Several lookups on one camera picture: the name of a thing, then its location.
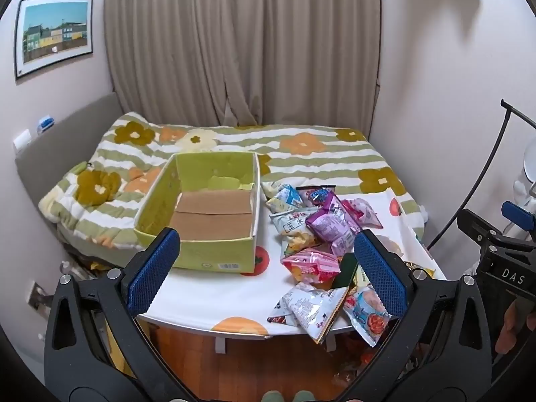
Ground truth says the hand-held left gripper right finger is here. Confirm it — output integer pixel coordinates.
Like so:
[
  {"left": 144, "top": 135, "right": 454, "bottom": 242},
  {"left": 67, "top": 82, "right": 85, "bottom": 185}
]
[{"left": 343, "top": 229, "right": 493, "bottom": 402}]

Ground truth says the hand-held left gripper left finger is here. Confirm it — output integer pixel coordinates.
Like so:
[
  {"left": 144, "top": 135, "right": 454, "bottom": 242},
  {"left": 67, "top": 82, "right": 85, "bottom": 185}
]
[{"left": 44, "top": 227, "right": 189, "bottom": 402}]

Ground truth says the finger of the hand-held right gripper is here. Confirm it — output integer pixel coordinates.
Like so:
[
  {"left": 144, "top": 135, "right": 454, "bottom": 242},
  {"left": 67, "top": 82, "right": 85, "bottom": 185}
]
[
  {"left": 456, "top": 208, "right": 509, "bottom": 256},
  {"left": 501, "top": 200, "right": 536, "bottom": 239}
]

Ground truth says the purple snack packet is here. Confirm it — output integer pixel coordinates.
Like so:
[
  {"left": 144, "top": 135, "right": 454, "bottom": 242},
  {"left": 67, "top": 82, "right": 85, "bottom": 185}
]
[{"left": 305, "top": 193, "right": 363, "bottom": 257}]

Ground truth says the green cardboard box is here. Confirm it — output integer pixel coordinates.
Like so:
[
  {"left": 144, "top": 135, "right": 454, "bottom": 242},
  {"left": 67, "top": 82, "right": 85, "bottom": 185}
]
[{"left": 133, "top": 151, "right": 262, "bottom": 272}]

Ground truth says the person's right hand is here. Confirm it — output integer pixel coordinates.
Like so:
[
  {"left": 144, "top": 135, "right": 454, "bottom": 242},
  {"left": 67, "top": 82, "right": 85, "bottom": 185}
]
[{"left": 496, "top": 300, "right": 522, "bottom": 355}]

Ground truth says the white appliance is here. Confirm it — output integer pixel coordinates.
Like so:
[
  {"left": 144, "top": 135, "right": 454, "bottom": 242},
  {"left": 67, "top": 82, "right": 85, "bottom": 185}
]
[{"left": 512, "top": 137, "right": 536, "bottom": 235}]

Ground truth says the dark green packet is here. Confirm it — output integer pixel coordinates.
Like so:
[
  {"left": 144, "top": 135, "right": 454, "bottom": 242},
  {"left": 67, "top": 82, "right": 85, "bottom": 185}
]
[{"left": 331, "top": 252, "right": 360, "bottom": 289}]

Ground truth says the white packet with orange print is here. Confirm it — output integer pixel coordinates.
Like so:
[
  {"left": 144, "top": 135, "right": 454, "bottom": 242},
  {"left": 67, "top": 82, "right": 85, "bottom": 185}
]
[{"left": 342, "top": 285, "right": 393, "bottom": 347}]

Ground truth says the yellow snack packet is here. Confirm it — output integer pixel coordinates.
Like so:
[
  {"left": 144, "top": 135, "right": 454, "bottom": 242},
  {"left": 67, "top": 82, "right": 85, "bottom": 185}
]
[{"left": 404, "top": 261, "right": 437, "bottom": 279}]

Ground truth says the pink and white snack packet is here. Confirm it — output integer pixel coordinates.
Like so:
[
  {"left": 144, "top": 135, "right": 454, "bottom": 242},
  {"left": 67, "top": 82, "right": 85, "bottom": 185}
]
[{"left": 341, "top": 197, "right": 384, "bottom": 231}]

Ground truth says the pink fruit print packet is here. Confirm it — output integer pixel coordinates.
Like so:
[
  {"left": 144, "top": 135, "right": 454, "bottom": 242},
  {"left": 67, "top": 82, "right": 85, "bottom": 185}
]
[{"left": 281, "top": 250, "right": 341, "bottom": 289}]

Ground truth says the silver grey snack packet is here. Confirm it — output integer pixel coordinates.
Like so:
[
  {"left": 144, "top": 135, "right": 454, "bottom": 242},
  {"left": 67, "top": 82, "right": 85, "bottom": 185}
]
[{"left": 268, "top": 282, "right": 351, "bottom": 344}]

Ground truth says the yellow chip packet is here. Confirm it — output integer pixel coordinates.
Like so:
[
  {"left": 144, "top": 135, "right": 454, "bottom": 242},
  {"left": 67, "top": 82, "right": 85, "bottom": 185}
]
[{"left": 280, "top": 234, "right": 321, "bottom": 259}]

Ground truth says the white corn snack packet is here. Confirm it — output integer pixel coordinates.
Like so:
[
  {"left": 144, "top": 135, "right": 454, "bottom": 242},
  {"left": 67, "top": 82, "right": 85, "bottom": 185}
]
[{"left": 269, "top": 208, "right": 319, "bottom": 239}]

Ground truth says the dark blue snack packet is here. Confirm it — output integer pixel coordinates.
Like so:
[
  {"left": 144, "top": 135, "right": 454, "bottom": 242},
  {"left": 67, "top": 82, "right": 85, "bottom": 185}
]
[{"left": 296, "top": 185, "right": 336, "bottom": 208}]

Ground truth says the white fruit print tablecloth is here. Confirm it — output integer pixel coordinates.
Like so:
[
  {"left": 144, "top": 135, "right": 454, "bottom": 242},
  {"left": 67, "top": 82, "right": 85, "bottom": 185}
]
[{"left": 136, "top": 184, "right": 448, "bottom": 337}]

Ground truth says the blue and white snack packet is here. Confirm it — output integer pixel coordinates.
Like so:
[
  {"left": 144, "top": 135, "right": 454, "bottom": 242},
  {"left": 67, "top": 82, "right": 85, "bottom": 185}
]
[{"left": 265, "top": 182, "right": 305, "bottom": 214}]

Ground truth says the green striped floral blanket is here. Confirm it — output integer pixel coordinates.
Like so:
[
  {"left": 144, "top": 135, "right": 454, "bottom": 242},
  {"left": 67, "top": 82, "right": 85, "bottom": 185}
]
[{"left": 39, "top": 112, "right": 428, "bottom": 249}]

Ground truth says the beige curtain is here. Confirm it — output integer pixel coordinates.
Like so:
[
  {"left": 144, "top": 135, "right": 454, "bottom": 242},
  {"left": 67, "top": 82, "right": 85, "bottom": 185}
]
[{"left": 104, "top": 0, "right": 383, "bottom": 135}]

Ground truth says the framed landscape picture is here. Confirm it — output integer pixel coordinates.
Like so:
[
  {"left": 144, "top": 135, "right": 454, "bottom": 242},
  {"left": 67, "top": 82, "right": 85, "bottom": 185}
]
[{"left": 14, "top": 0, "right": 93, "bottom": 82}]

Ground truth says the black cable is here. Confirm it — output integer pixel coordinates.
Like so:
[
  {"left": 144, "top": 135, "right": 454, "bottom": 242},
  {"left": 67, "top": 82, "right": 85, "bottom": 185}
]
[{"left": 426, "top": 99, "right": 536, "bottom": 252}]

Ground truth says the metal wall socket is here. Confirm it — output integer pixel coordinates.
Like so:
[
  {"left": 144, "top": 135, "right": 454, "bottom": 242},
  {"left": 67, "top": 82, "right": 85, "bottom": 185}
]
[{"left": 27, "top": 280, "right": 52, "bottom": 316}]

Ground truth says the white wall switch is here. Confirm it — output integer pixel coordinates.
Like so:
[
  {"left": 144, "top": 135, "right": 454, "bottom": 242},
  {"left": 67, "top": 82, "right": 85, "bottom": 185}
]
[{"left": 12, "top": 129, "right": 32, "bottom": 151}]

